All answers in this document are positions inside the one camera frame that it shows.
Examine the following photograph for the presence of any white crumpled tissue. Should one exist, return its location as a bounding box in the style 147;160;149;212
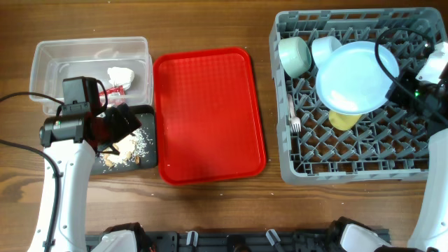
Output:
107;66;135;90

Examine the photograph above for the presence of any rice food waste pile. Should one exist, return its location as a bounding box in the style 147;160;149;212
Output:
100;129;155;167

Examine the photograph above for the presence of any clear plastic waste bin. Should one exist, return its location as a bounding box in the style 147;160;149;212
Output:
29;36;153;106

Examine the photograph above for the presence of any light blue bowl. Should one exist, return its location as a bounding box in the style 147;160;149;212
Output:
311;36;342;68

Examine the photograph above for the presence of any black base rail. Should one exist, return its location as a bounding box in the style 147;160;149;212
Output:
85;216;391;252

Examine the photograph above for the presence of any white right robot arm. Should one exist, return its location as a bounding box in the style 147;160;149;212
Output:
389;71;447;251

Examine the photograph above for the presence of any grey dishwasher rack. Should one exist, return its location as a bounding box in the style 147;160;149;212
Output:
269;7;447;186

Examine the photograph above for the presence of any red serving tray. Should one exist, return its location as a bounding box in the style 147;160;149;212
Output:
153;47;267;186

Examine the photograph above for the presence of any light blue plate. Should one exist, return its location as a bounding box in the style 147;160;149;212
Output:
315;41;393;115

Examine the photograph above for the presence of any mint green bowl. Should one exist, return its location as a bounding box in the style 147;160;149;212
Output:
279;37;312;78

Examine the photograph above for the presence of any white plastic fork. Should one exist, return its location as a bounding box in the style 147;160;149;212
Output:
287;94;301;133

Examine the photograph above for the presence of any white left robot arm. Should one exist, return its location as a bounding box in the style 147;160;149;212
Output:
29;76;141;251

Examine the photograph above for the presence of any yellow cup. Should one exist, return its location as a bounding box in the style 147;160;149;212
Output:
328;111;361;131

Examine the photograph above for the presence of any red wrapper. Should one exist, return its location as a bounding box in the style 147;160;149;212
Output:
99;86;125;97

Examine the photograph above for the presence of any black waste tray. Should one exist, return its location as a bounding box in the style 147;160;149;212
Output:
91;105;158;175

